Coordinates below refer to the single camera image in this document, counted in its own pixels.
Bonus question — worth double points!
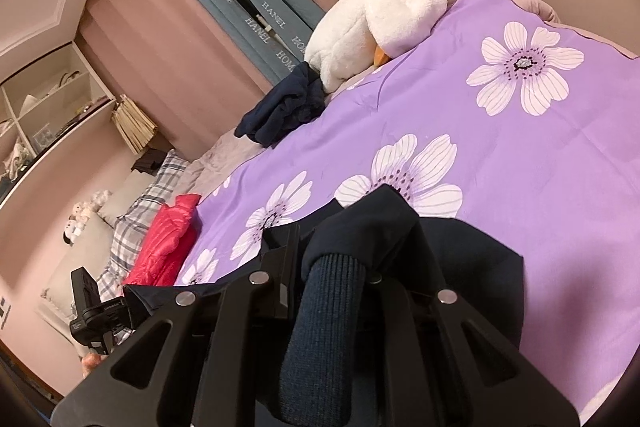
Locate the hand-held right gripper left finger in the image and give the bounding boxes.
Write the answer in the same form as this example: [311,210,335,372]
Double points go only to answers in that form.
[50,222,303,427]

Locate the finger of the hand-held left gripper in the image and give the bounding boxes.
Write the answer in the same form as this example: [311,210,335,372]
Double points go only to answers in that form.
[114,299,137,340]

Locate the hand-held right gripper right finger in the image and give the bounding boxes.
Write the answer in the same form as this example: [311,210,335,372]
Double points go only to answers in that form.
[360,272,591,427]

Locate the navy zip jacket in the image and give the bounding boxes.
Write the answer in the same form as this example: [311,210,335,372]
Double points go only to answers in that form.
[122,184,526,427]

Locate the folded navy clothes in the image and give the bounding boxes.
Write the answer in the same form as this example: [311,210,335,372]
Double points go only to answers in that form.
[234,62,327,148]

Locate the person's left hand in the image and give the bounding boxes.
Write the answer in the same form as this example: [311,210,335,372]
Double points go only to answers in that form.
[80,353,108,378]

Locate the beige pillow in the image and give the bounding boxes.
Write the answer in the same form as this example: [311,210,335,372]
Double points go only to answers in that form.
[37,169,151,338]

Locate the small white plush toy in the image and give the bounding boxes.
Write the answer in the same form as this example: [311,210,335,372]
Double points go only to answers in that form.
[87,189,113,212]
[65,202,93,243]

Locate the grey plaid pillow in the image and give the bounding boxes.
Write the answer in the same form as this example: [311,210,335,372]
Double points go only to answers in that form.
[95,149,193,303]

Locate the red down jacket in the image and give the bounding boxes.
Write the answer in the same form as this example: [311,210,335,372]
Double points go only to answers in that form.
[125,193,202,288]

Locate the dark brown cloth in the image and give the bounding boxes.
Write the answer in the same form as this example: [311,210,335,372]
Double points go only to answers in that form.
[132,148,168,175]

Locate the purple floral blanket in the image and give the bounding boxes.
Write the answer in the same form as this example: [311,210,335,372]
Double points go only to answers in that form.
[175,0,640,413]

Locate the beige tassel fringe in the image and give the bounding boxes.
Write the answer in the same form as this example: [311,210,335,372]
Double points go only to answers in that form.
[111,94,158,155]

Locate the pink curtain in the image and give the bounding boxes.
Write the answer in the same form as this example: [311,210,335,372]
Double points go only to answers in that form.
[75,0,501,158]

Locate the white plush goose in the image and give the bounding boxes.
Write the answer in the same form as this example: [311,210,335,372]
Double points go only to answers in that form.
[304,0,447,94]

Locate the white wall shelf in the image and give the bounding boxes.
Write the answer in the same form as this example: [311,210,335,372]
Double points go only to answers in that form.
[0,42,118,208]

